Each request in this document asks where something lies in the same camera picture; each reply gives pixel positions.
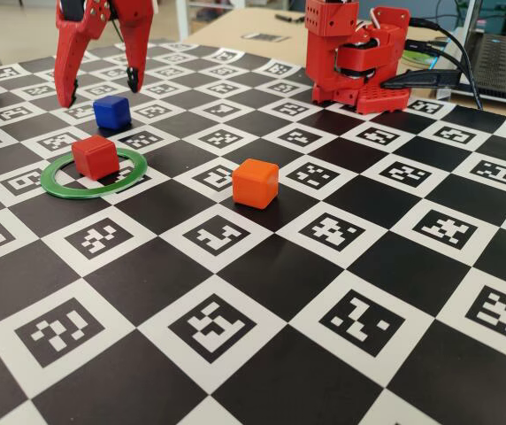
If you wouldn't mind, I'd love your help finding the white table leg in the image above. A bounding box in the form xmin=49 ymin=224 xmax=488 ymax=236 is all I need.
xmin=176 ymin=0 xmax=190 ymax=43

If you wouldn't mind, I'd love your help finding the red cube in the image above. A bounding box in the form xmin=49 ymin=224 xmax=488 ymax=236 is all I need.
xmin=71 ymin=135 xmax=120 ymax=182

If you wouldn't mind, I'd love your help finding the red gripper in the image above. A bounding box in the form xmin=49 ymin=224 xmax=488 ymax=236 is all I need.
xmin=54 ymin=0 xmax=157 ymax=109

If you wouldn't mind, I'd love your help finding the black laptop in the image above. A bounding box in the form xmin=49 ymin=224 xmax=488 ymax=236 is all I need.
xmin=449 ymin=0 xmax=506 ymax=107

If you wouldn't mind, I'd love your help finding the orange cube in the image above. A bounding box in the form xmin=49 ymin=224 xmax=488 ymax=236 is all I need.
xmin=231 ymin=158 xmax=280 ymax=210

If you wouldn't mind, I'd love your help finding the black white marker checkerboard mat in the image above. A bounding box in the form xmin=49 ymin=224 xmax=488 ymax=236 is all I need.
xmin=0 ymin=39 xmax=506 ymax=425

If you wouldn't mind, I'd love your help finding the green flat ring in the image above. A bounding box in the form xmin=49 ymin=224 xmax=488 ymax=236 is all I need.
xmin=39 ymin=147 xmax=149 ymax=199

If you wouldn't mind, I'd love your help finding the blue cube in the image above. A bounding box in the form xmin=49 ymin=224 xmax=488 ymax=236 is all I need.
xmin=92 ymin=95 xmax=131 ymax=130

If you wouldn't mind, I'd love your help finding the black pen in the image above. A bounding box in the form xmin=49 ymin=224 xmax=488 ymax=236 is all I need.
xmin=274 ymin=12 xmax=310 ymax=24

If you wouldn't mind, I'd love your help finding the black cable with plug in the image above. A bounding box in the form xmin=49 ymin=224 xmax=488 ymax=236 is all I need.
xmin=404 ymin=39 xmax=466 ymax=74

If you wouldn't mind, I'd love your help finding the thin black cable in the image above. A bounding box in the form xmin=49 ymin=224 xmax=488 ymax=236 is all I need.
xmin=409 ymin=18 xmax=485 ymax=111

